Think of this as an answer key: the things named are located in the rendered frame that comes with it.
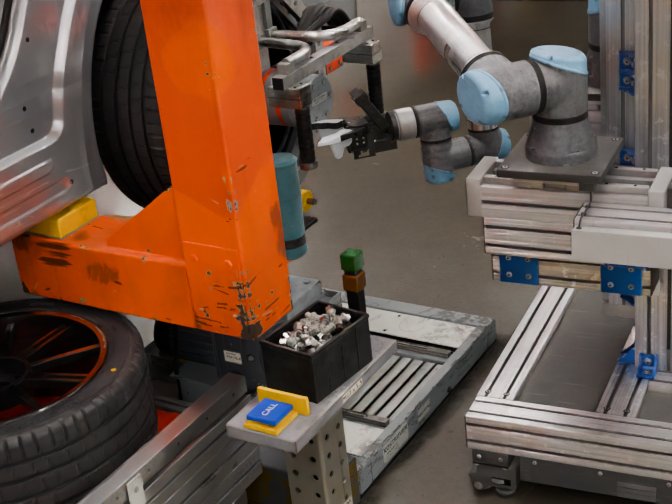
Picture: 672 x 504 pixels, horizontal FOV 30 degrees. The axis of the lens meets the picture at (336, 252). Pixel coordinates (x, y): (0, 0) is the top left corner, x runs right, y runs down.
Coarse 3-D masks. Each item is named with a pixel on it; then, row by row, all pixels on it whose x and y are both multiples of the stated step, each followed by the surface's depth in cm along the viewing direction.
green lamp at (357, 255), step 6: (348, 252) 272; (354, 252) 272; (360, 252) 272; (342, 258) 272; (348, 258) 271; (354, 258) 270; (360, 258) 272; (342, 264) 272; (348, 264) 271; (354, 264) 271; (360, 264) 272; (348, 270) 272; (354, 270) 271
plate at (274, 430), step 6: (288, 414) 253; (294, 414) 253; (282, 420) 252; (288, 420) 251; (246, 426) 252; (252, 426) 251; (258, 426) 250; (264, 426) 250; (270, 426) 250; (276, 426) 250; (282, 426) 250; (264, 432) 250; (270, 432) 249; (276, 432) 248
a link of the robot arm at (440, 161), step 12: (432, 144) 297; (444, 144) 298; (456, 144) 300; (468, 144) 301; (432, 156) 298; (444, 156) 299; (456, 156) 300; (468, 156) 301; (432, 168) 300; (444, 168) 299; (456, 168) 302; (432, 180) 301; (444, 180) 301
